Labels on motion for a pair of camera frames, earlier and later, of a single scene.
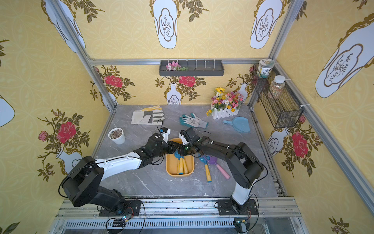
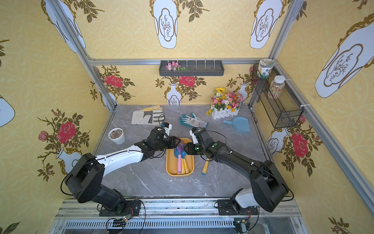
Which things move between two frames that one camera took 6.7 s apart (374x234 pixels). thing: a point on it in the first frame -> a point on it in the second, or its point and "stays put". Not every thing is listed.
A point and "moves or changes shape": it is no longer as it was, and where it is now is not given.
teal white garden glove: (192, 120) stays put
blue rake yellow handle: (204, 159) moves or changes shape
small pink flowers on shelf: (174, 66) stays put
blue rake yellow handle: (185, 168) stays put
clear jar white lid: (276, 87) stays put
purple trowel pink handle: (213, 159) -> (180, 148)
